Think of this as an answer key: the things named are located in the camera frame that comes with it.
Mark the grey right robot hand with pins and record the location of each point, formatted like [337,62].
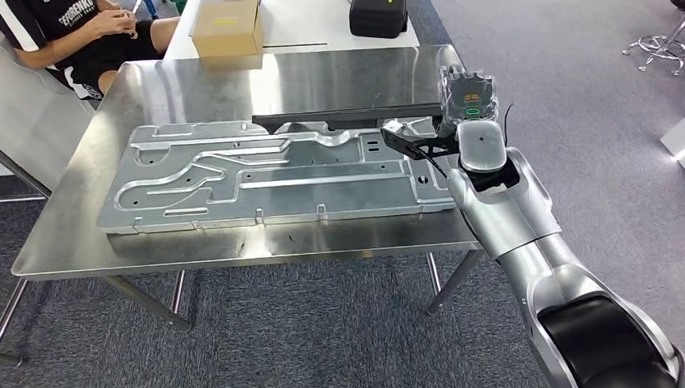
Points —
[471,99]

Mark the brown cardboard box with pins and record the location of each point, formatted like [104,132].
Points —
[227,29]

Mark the person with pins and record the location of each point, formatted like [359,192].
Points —
[64,21]

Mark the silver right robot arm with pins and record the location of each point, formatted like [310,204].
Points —
[508,214]

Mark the person's forearm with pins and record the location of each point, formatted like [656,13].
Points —
[59,51]

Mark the black carry case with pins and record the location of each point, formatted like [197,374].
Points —
[377,18]

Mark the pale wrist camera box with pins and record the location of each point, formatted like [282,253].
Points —
[393,127]

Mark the white desk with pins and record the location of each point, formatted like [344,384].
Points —
[310,24]

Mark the black camera bracket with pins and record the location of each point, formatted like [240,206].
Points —
[412,145]

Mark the white panel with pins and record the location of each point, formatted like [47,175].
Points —
[675,142]

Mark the person's hand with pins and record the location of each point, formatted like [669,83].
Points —
[112,22]

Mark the silver stamped metal panel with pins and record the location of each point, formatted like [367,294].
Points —
[267,187]

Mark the chrome chair base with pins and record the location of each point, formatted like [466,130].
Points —
[658,48]

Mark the long black plastic part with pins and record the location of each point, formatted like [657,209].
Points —
[348,115]

